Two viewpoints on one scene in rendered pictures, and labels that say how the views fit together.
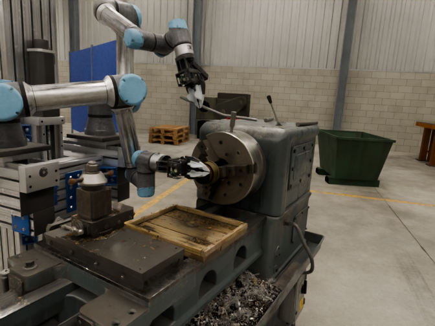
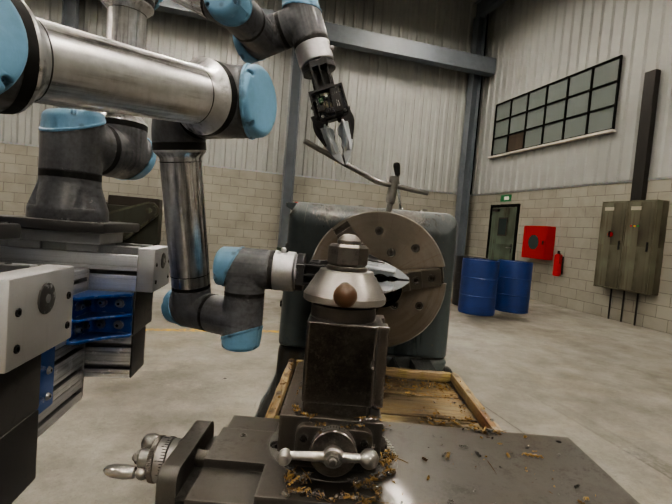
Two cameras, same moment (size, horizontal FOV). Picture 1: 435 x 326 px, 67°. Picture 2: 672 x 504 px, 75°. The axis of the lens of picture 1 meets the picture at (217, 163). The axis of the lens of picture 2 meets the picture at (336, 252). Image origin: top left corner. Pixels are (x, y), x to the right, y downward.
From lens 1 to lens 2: 81 cm
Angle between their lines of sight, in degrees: 31
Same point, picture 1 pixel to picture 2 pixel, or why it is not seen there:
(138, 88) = (269, 100)
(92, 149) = (55, 253)
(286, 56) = (213, 151)
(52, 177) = (60, 315)
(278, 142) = (448, 233)
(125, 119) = (194, 176)
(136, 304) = not seen: outside the picture
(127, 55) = not seen: hidden behind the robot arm
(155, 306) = not seen: outside the picture
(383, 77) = (333, 187)
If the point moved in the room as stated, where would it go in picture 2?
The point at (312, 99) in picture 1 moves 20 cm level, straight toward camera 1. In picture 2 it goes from (250, 210) to (250, 210)
